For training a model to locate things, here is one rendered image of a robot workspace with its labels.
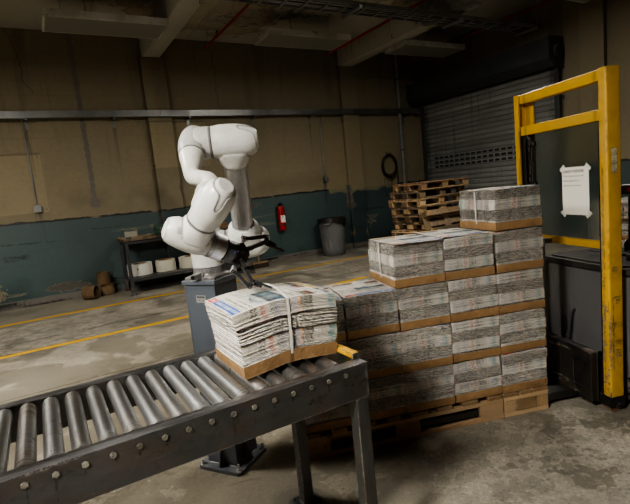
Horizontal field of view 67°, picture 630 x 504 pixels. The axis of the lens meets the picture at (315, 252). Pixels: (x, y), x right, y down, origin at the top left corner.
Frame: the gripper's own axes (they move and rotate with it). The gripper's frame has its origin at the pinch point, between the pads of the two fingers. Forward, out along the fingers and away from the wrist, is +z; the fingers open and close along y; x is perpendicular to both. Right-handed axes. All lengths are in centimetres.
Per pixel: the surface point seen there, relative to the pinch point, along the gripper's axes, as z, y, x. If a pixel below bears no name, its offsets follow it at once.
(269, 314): -3.2, 15.8, 14.6
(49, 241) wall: -44, 48, -706
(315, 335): 16.8, 18.1, 14.3
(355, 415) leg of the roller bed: 34, 39, 27
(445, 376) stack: 132, 23, -26
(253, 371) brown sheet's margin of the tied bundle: -2.2, 34.8, 14.9
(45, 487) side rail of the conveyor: -53, 70, 29
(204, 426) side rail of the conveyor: -19, 50, 29
